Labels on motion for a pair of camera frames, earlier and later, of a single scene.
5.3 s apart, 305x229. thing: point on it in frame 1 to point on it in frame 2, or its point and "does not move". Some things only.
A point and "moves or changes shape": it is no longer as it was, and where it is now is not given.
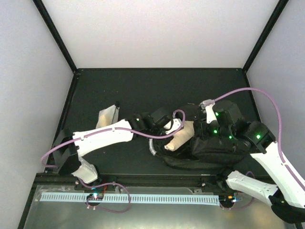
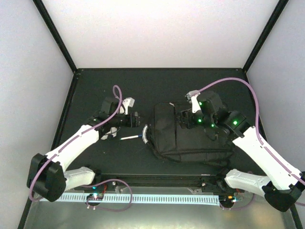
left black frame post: [44, 12] does not move
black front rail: [184, 180] does not move
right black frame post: [281, 4] does not move
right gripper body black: [205, 134] to [187, 117]
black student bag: [203, 152] moves or changes shape
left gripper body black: [156, 131] to [136, 119]
